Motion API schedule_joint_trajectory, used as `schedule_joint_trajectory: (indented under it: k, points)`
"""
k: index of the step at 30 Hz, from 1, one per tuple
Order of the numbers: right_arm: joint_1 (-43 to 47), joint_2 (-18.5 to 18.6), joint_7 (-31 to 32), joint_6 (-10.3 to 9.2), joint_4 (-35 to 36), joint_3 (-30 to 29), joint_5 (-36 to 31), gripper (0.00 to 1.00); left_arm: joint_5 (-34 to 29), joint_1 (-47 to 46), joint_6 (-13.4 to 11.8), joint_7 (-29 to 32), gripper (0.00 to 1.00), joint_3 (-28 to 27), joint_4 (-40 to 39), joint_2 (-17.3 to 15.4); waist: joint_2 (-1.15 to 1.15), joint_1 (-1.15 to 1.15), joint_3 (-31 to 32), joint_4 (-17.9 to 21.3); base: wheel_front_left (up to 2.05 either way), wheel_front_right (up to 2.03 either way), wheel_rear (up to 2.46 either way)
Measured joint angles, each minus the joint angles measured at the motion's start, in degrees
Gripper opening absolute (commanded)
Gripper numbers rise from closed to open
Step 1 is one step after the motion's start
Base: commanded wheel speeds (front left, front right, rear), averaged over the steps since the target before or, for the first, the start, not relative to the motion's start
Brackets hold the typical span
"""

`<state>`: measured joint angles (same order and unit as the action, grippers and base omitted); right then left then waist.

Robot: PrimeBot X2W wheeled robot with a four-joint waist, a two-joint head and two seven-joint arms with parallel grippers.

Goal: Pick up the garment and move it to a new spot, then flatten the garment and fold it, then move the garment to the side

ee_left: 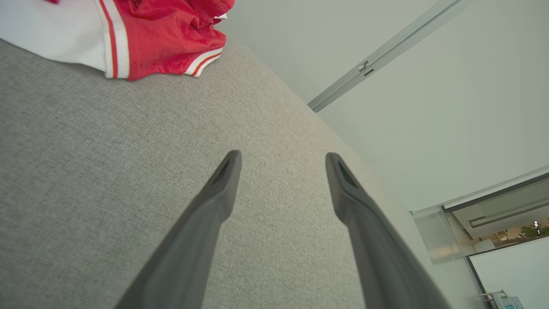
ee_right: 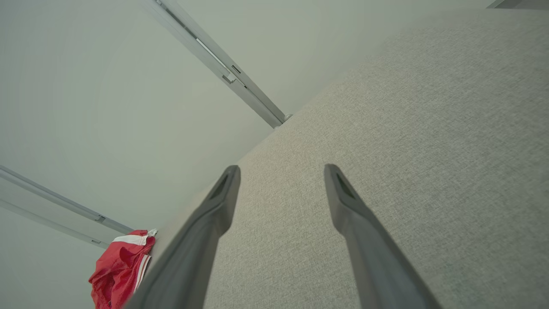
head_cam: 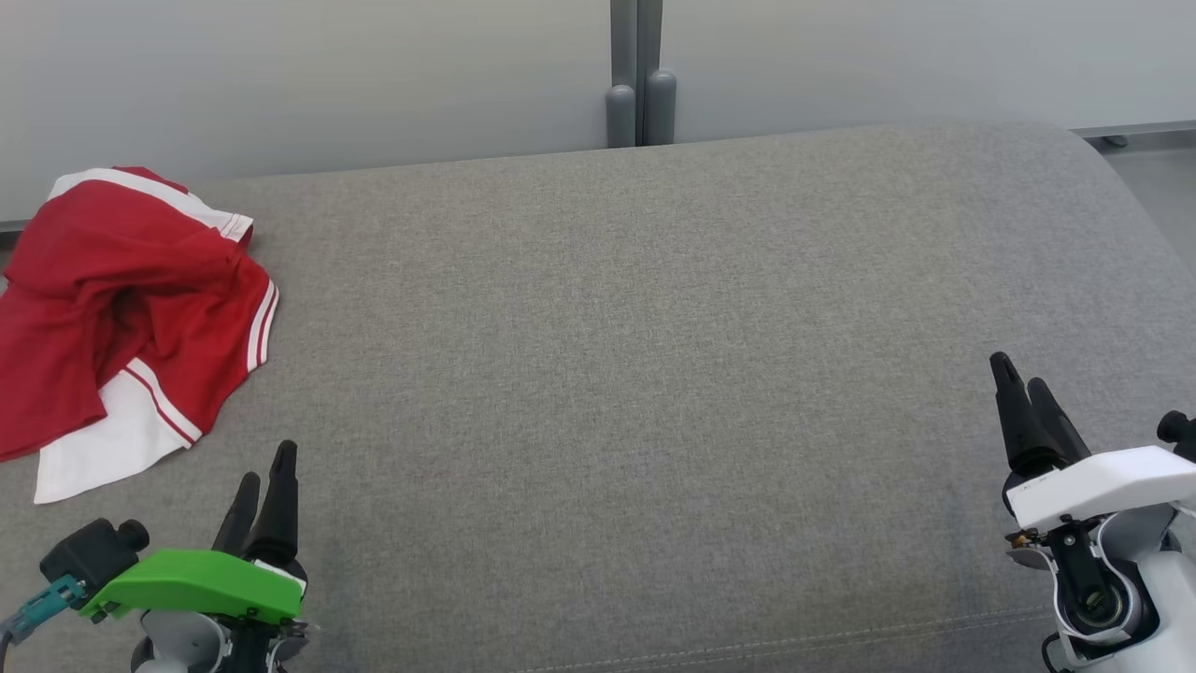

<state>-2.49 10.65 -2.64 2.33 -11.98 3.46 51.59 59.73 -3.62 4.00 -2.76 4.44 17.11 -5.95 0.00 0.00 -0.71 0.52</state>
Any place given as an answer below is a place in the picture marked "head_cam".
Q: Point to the red white basketball jersey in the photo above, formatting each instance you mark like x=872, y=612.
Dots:
x=187, y=360

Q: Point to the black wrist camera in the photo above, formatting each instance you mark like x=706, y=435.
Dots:
x=89, y=556
x=1179, y=432

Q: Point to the grey partition post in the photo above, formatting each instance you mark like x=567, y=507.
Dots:
x=659, y=93
x=621, y=75

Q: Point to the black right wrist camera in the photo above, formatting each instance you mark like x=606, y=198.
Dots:
x=1179, y=432

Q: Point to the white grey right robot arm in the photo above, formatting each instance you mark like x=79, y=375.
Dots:
x=1159, y=598

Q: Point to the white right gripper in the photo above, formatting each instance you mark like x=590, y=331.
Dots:
x=1103, y=486

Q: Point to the grey fabric sofa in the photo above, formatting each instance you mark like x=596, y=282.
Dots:
x=654, y=374

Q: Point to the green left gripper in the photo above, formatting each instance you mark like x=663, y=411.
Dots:
x=196, y=584

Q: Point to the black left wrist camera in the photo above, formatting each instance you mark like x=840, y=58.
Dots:
x=89, y=556

